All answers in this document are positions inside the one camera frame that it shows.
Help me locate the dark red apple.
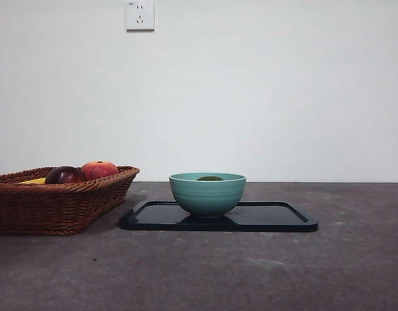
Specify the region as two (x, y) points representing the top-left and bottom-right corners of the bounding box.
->
(45, 166), (87, 185)

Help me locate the teal ribbed bowl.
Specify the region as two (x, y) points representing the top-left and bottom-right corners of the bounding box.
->
(168, 172), (248, 218)

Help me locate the brown wicker basket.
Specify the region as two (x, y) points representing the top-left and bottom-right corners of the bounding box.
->
(0, 165), (140, 236)

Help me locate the white wall socket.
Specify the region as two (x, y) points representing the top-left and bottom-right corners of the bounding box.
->
(126, 0), (155, 32)

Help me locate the black rectangular tray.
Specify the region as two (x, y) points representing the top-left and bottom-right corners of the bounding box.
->
(118, 200), (318, 233)

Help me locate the red yellow apple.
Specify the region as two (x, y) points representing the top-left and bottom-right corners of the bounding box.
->
(80, 160), (119, 181)

